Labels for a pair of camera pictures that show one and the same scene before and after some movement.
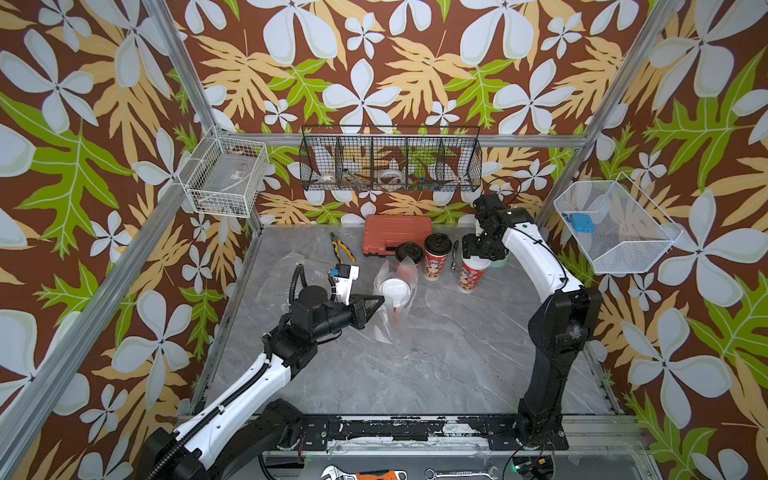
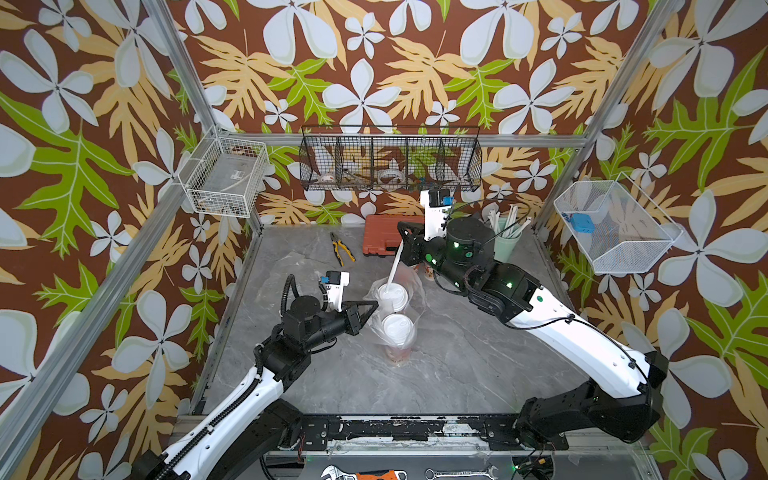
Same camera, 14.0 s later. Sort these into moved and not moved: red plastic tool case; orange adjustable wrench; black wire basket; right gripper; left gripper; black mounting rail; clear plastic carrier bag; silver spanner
Moved: right gripper; clear plastic carrier bag
Not moved: silver spanner; red plastic tool case; orange adjustable wrench; black wire basket; black mounting rail; left gripper
